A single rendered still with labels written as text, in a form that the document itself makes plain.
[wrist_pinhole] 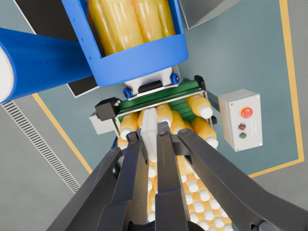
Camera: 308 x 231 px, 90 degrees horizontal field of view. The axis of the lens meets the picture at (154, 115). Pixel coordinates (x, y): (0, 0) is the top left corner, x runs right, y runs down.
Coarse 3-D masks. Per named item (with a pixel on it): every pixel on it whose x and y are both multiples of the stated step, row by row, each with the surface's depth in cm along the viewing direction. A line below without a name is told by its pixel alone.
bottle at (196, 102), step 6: (192, 96) 62; (198, 96) 60; (186, 102) 70; (192, 102) 58; (198, 102) 55; (204, 102) 54; (192, 108) 57; (198, 108) 54; (210, 108) 53; (198, 114) 55
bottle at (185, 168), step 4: (180, 156) 54; (180, 160) 53; (184, 160) 53; (156, 164) 55; (180, 164) 52; (184, 164) 52; (188, 164) 52; (156, 168) 53; (180, 168) 52; (184, 168) 52; (188, 168) 52; (156, 172) 53; (180, 172) 52; (184, 172) 52; (188, 172) 52; (192, 172) 53
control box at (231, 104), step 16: (224, 96) 57; (240, 96) 53; (256, 96) 50; (224, 112) 58; (240, 112) 52; (256, 112) 52; (224, 128) 63; (256, 128) 54; (240, 144) 56; (256, 144) 56
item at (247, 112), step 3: (246, 108) 50; (249, 108) 50; (243, 111) 51; (246, 111) 51; (249, 111) 51; (252, 111) 51; (243, 114) 51; (246, 114) 51; (249, 114) 51; (252, 114) 51; (243, 117) 52; (246, 117) 51
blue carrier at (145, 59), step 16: (64, 0) 34; (80, 0) 46; (176, 0) 38; (80, 16) 33; (176, 16) 43; (80, 32) 35; (176, 32) 47; (96, 48) 35; (144, 48) 33; (160, 48) 34; (176, 48) 36; (96, 64) 37; (112, 64) 34; (128, 64) 34; (144, 64) 34; (160, 64) 35; (176, 64) 37; (96, 80) 42; (112, 80) 36; (128, 80) 36
